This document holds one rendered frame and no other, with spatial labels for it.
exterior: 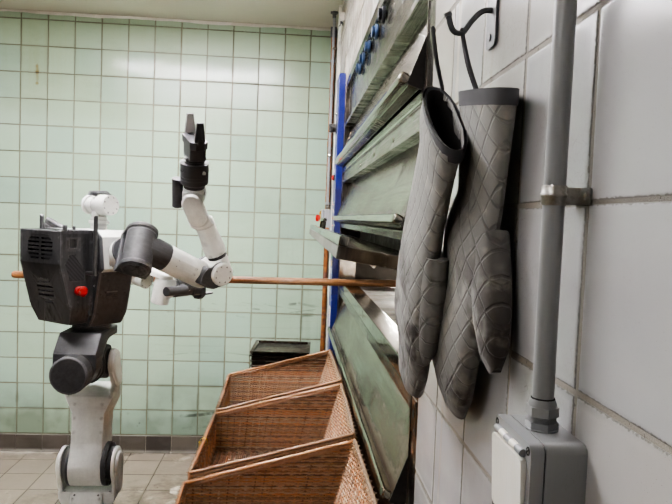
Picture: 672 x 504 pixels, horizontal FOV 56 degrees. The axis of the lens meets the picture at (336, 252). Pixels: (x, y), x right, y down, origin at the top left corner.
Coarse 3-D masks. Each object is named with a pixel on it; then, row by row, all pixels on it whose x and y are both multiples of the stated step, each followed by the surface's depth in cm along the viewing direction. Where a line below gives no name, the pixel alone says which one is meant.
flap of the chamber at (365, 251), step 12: (324, 240) 161; (360, 240) 214; (336, 252) 116; (348, 252) 116; (360, 252) 116; (372, 252) 117; (384, 252) 125; (396, 252) 142; (372, 264) 117; (384, 264) 117; (396, 264) 117
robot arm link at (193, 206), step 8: (184, 200) 196; (192, 200) 196; (200, 200) 197; (184, 208) 197; (192, 208) 197; (200, 208) 197; (192, 216) 198; (200, 216) 199; (208, 216) 200; (192, 224) 200; (200, 224) 200; (208, 224) 202
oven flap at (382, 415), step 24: (336, 336) 274; (360, 336) 218; (360, 360) 201; (360, 384) 187; (384, 384) 159; (360, 408) 171; (384, 408) 150; (408, 408) 131; (360, 432) 154; (384, 432) 142; (408, 432) 125; (384, 456) 134; (384, 480) 124
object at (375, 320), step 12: (348, 288) 256; (360, 288) 257; (348, 300) 248; (360, 300) 219; (360, 312) 204; (372, 312) 192; (372, 324) 174; (384, 324) 170; (384, 336) 153; (396, 336) 153; (384, 348) 151; (396, 348) 139; (396, 360) 134
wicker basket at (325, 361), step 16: (320, 352) 292; (256, 368) 290; (272, 368) 291; (288, 368) 291; (304, 368) 292; (320, 368) 293; (336, 368) 257; (224, 384) 271; (240, 384) 290; (256, 384) 291; (272, 384) 291; (288, 384) 292; (304, 384) 292; (320, 384) 239; (224, 400) 262; (240, 400) 290; (256, 400) 237; (256, 416) 237; (272, 432) 238
